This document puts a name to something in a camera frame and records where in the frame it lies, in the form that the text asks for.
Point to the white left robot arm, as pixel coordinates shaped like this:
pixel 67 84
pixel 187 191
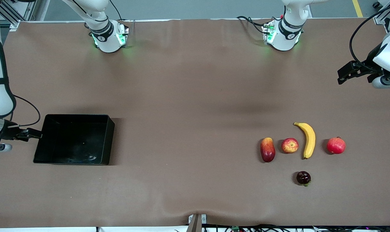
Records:
pixel 286 32

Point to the aluminium frame profile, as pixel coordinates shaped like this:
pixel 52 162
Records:
pixel 386 11
pixel 27 9

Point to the red yellow apple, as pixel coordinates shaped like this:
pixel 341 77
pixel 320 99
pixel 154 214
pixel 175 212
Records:
pixel 290 145

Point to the black plastic box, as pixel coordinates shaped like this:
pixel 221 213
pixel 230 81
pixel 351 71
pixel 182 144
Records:
pixel 72 141

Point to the red pomegranate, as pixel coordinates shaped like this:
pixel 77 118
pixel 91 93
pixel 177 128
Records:
pixel 336 146

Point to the red yellow mango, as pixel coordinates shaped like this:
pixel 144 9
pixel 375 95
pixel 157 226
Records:
pixel 268 153

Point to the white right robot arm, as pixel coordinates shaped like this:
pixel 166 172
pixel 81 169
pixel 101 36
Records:
pixel 104 35

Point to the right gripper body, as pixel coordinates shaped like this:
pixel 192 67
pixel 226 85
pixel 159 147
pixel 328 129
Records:
pixel 10 133

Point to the dark purple mangosteen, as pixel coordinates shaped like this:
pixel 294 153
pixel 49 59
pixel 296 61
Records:
pixel 303 178

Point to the yellow banana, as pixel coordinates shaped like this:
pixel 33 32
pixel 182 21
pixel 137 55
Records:
pixel 310 138

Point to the brown table mat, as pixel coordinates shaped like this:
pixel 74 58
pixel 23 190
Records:
pixel 182 129

